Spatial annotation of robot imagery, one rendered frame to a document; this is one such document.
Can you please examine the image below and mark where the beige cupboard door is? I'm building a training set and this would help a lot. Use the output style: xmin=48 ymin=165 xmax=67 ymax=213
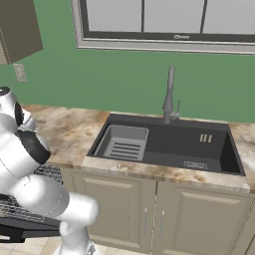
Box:
xmin=151 ymin=180 xmax=255 ymax=255
xmin=71 ymin=170 xmax=157 ymax=254

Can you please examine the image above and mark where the black dishwasher door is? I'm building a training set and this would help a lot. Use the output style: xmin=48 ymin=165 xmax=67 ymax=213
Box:
xmin=0 ymin=217 xmax=63 ymax=244

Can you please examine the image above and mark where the grey drying tray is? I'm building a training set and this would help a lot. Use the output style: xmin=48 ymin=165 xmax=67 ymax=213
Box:
xmin=94 ymin=125 xmax=149 ymax=162

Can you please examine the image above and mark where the grey sink tap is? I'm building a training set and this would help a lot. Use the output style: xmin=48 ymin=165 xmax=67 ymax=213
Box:
xmin=161 ymin=65 xmax=181 ymax=125

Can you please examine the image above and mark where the black kitchen sink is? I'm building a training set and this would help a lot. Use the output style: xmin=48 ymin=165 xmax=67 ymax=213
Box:
xmin=87 ymin=113 xmax=246 ymax=177

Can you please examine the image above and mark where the wire dishwasher rack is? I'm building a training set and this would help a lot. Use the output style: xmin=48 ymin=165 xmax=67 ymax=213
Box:
xmin=0 ymin=163 xmax=64 ymax=225

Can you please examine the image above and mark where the silver cupboard handle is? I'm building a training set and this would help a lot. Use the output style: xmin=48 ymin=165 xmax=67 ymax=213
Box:
xmin=158 ymin=209 xmax=165 ymax=238
xmin=142 ymin=207 xmax=148 ymax=236

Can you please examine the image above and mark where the window with grey frame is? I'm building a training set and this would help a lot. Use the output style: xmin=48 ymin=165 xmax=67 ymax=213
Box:
xmin=71 ymin=0 xmax=255 ymax=55

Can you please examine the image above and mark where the beige wall socket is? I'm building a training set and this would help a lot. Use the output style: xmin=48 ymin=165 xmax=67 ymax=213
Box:
xmin=13 ymin=63 xmax=28 ymax=83

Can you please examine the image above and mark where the brown wall cupboard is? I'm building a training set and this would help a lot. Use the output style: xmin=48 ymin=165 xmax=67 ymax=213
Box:
xmin=0 ymin=0 xmax=45 ymax=66

